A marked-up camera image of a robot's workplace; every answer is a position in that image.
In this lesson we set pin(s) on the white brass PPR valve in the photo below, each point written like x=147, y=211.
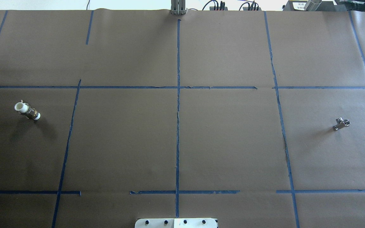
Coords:
x=26, y=110

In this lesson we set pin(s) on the chrome tee pipe fitting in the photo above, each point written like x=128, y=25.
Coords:
x=341, y=123

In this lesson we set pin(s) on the brown paper table cover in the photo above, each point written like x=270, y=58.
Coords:
x=220, y=114

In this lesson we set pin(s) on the black box under cylinder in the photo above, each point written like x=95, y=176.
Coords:
x=298, y=5

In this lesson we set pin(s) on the aluminium frame post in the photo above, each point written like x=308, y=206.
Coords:
x=178, y=7

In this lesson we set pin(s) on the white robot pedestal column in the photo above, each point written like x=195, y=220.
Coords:
x=177, y=223

